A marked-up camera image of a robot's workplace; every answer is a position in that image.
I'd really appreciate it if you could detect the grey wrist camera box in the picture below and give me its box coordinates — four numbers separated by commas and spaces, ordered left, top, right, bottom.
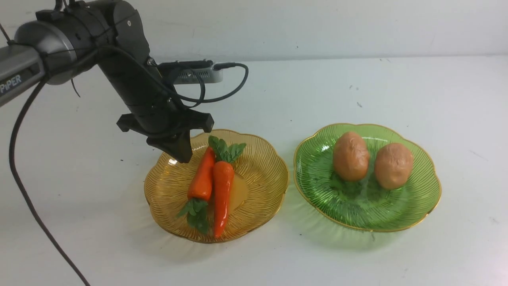
157, 60, 223, 85

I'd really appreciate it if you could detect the amber ribbed plastic plate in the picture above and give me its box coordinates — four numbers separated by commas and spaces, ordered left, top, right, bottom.
144, 129, 290, 244

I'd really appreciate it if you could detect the tan toy potato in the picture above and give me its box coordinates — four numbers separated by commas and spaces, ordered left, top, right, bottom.
374, 143, 414, 190
333, 131, 370, 182

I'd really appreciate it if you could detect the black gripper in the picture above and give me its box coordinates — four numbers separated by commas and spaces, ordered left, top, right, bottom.
117, 93, 215, 163

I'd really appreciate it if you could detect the orange toy carrot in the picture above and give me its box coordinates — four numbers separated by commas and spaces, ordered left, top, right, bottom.
177, 147, 215, 235
208, 135, 246, 238

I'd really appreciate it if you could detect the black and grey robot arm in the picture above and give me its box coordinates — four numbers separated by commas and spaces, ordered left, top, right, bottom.
1, 0, 214, 163

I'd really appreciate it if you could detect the green ribbed plastic plate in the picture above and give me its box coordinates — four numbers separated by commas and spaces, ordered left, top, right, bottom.
293, 123, 442, 232

